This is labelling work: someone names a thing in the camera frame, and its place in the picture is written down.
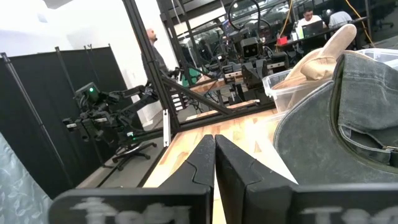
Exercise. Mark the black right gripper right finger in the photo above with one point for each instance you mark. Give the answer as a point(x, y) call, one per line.
point(242, 186)

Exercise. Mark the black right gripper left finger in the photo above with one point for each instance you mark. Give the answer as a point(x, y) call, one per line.
point(186, 186)

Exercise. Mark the grey denim cap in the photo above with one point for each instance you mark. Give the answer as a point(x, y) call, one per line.
point(311, 146)

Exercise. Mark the beige cotton cap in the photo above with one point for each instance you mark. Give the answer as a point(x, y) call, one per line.
point(326, 59)

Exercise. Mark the black robot arm, green light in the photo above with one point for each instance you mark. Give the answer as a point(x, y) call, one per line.
point(102, 112)

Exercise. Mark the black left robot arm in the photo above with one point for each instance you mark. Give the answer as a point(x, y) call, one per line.
point(255, 77)

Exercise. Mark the black office chair base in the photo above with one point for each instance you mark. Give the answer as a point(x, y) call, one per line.
point(133, 152)

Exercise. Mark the clear plastic container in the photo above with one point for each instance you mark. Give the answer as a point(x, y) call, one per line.
point(273, 88)

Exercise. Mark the standing person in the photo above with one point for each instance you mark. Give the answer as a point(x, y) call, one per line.
point(157, 59)

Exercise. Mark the small red box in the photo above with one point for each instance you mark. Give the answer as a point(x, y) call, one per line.
point(281, 40)

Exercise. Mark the black room divider panels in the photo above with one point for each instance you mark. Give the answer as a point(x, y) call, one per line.
point(40, 109)

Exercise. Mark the grey patterned cloth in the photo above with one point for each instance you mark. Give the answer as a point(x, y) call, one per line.
point(18, 186)

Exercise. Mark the black laptop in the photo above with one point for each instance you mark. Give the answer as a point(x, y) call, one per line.
point(312, 28)

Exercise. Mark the seated person behind laptop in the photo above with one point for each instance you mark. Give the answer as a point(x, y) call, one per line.
point(309, 19)

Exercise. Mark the seated person facing away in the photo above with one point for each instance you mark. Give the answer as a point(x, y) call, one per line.
point(339, 18)

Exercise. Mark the black aluminium table frame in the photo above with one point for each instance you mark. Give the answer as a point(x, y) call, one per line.
point(155, 77)

